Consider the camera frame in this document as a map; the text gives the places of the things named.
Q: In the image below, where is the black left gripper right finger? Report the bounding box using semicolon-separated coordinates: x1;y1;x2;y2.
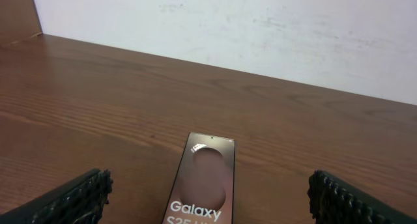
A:
308;170;416;224

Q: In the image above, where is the brown cardboard panel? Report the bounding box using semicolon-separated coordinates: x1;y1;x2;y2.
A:
0;0;42;46

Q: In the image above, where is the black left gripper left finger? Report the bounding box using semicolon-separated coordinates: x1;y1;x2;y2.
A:
1;169;113;224

